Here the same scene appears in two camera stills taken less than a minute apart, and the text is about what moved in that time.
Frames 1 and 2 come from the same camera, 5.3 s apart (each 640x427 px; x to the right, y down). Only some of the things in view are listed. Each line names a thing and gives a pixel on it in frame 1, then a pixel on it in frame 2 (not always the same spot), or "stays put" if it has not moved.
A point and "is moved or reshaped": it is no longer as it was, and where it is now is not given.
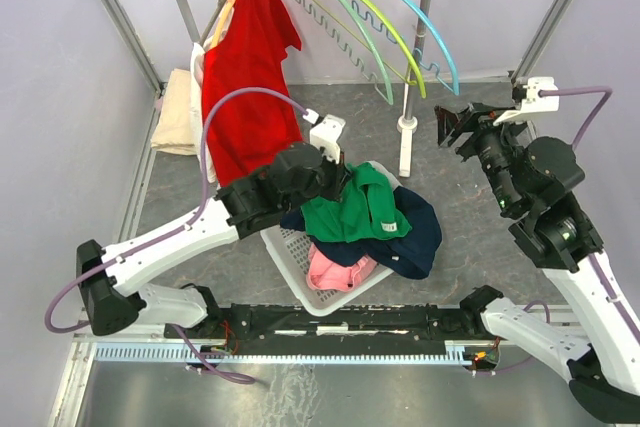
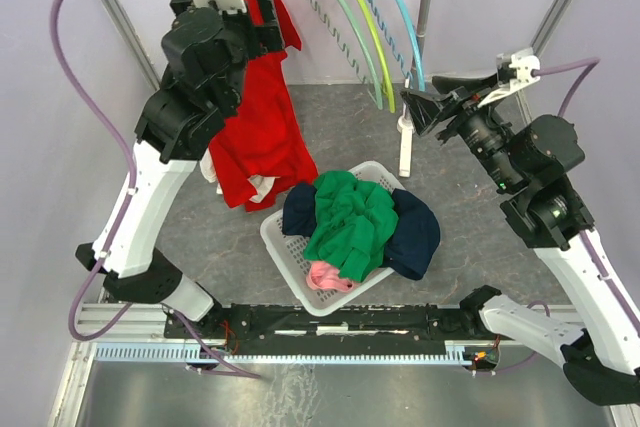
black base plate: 369,323 stays put
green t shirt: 365,210 is moved or reshaped
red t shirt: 246,129 stays put
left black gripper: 339,174 -> 269,38
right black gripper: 478,118 -> 457,95
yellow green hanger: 355,39 -> 369,18
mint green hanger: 334,34 -> 358,26
